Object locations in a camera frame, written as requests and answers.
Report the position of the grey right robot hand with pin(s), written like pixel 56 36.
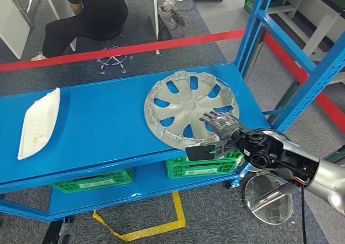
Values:
pixel 224 126

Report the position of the silver plastic hubcap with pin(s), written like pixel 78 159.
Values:
pixel 178 106

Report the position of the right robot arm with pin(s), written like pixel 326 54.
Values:
pixel 328 185

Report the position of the blue metal shelf rack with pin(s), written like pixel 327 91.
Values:
pixel 108 120

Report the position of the white plastic cover part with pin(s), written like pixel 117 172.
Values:
pixel 38 126

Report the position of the green plastic crate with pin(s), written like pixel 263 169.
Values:
pixel 188 161
pixel 94 181
pixel 188 172

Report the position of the chrome stand with round base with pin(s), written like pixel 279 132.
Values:
pixel 269 206

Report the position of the yellow floor tape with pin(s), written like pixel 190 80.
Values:
pixel 179 213

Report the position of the grey bag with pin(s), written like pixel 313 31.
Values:
pixel 168 26

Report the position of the green crate stack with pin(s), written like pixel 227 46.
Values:
pixel 251 1

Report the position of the red floor tape strip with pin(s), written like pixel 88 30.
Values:
pixel 331 110
pixel 135 49

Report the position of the white desk panel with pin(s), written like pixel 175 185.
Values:
pixel 58 6
pixel 13 24
pixel 154 10

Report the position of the black stool chrome base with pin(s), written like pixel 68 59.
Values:
pixel 108 38

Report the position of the person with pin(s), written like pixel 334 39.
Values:
pixel 102 10

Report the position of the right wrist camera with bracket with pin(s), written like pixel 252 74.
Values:
pixel 199 152

